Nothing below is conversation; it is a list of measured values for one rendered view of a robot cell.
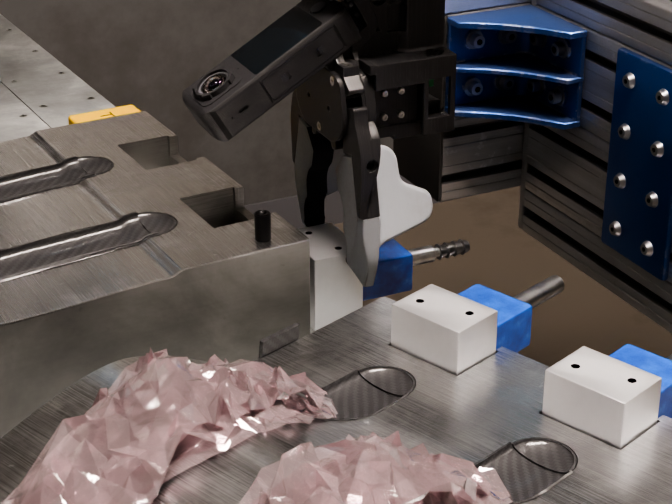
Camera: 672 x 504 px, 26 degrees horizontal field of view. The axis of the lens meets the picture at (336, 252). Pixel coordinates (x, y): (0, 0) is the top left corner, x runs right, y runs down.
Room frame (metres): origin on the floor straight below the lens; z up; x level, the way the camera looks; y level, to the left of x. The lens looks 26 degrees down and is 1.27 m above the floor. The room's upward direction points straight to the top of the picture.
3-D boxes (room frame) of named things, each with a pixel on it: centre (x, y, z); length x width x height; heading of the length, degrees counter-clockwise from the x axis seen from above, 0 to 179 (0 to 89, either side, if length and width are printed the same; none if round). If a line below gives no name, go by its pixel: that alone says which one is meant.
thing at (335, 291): (0.90, -0.03, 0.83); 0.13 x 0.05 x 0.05; 115
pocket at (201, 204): (0.86, 0.07, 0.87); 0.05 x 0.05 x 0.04; 30
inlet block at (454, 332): (0.77, -0.09, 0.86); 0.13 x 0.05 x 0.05; 137
